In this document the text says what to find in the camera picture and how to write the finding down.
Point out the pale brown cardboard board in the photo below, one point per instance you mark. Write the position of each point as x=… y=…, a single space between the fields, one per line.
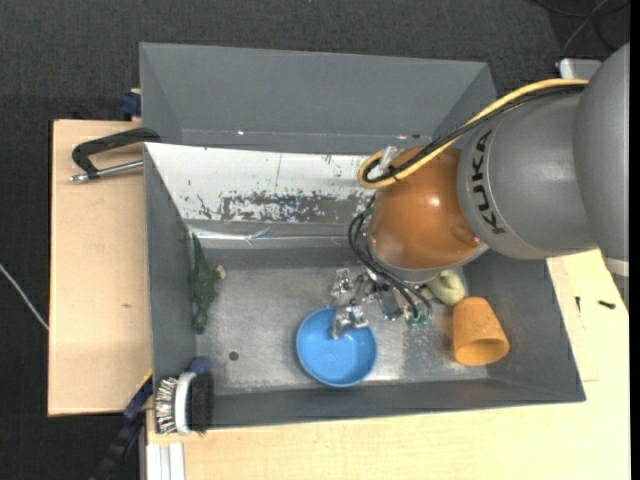
x=95 y=278

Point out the black and white brush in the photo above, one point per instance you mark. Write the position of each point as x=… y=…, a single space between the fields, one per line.
x=192 y=403

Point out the pale yellow-green soft toy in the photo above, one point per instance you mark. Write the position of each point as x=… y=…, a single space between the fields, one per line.
x=450 y=290

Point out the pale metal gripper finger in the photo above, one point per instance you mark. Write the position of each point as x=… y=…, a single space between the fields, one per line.
x=342 y=281
x=354 y=316

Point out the orange cup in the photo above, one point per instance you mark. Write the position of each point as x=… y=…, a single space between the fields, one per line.
x=477 y=333

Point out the blue bowl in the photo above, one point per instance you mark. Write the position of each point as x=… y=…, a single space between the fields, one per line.
x=330 y=358

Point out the green toy lizard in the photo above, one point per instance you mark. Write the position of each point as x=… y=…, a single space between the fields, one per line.
x=202 y=288

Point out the grey metal bin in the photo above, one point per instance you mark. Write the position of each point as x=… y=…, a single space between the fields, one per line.
x=280 y=288

